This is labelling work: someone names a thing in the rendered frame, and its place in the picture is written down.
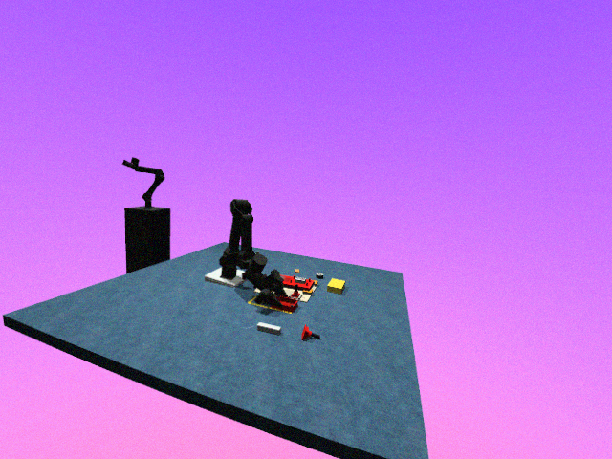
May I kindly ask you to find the yellow rectangular block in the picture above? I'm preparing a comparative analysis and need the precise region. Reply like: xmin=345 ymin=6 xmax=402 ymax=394
xmin=327 ymin=278 xmax=345 ymax=295

